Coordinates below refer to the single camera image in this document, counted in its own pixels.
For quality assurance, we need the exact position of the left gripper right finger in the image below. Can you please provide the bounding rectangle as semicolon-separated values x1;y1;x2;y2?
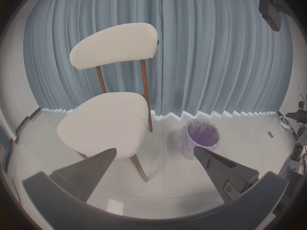
193;147;260;204

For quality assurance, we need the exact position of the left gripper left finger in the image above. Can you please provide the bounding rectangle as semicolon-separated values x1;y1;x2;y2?
49;148;118;203

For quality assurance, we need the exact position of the purple plastic bag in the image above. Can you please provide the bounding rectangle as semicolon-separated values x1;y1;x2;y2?
179;119;220;161

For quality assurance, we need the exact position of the white trash bin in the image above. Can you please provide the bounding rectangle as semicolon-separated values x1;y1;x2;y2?
181;120;220;161

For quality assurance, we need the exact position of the white cushioned wooden chair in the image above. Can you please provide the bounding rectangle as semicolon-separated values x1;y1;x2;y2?
57;23;159;183

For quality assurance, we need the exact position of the pale blue curtain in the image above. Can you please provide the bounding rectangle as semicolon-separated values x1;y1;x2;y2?
162;0;294;116
23;0;164;116

